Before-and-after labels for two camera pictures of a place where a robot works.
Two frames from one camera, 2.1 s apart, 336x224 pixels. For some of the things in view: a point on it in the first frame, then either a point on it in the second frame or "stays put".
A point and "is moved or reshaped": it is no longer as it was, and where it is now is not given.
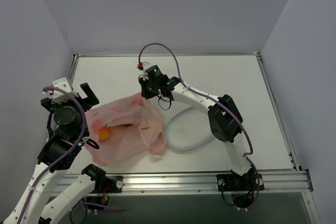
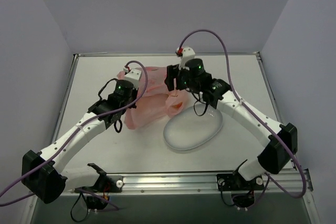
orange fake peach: [104, 134] to [177, 106]
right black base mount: [235, 182] stays put
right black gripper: [146, 92] to [170, 77]
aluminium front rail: [296, 181] stays put
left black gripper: [87, 98] to [134, 98]
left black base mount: [109, 184] stays put
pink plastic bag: [135, 127] is moved or reshaped
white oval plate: [187, 128] stays put
